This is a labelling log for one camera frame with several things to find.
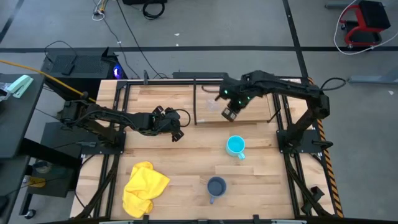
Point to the turquoise mug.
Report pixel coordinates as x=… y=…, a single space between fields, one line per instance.
x=235 y=145

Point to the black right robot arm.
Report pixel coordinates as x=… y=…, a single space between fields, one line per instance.
x=295 y=90

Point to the black computer tower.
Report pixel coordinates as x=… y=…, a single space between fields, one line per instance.
x=81 y=67

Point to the red rolling stool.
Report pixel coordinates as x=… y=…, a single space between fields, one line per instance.
x=365 y=25

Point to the black desk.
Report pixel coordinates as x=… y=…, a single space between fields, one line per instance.
x=18 y=118

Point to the grey faceted mug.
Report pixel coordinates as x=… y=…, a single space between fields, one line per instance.
x=216 y=187

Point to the clear glass cup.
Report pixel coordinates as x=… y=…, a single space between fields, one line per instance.
x=213 y=106

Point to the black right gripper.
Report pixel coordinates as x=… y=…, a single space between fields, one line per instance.
x=236 y=91

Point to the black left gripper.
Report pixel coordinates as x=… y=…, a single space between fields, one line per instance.
x=163 y=123

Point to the yellow black hazard tape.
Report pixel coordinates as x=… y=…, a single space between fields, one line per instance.
x=329 y=168

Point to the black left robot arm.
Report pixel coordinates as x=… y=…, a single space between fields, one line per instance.
x=102 y=118

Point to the yellow cloth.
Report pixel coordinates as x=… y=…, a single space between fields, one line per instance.
x=143 y=186

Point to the mint green stapler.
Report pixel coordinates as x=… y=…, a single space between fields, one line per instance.
x=20 y=85

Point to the black table frame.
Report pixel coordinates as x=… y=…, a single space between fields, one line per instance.
x=119 y=93

